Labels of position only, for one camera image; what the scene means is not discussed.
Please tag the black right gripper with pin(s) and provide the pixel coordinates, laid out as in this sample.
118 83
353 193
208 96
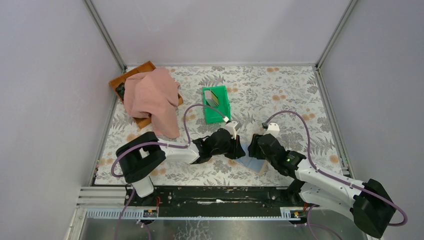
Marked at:
255 148

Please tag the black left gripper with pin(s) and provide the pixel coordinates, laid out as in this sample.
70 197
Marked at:
237 147

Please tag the beige card holder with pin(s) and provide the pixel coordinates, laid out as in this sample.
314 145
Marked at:
258 166

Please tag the green plastic bin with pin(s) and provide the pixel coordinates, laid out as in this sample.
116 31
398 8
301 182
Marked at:
211 116

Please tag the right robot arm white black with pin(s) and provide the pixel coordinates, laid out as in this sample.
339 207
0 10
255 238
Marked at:
367 204

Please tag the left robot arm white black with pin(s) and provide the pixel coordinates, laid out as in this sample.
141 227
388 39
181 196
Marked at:
138 158

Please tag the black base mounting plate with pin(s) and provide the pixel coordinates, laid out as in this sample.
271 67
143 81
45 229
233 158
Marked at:
214 197

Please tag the brown wooden tray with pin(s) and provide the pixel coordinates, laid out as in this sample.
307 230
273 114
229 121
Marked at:
118 85

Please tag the pink cloth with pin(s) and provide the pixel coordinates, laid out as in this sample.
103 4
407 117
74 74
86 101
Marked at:
154 94

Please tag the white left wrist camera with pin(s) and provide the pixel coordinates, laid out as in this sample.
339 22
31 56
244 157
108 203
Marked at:
232 126

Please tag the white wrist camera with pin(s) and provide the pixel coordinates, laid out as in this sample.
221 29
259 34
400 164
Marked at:
271 128
232 126

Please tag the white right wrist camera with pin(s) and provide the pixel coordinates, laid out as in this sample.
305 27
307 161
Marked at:
271 128

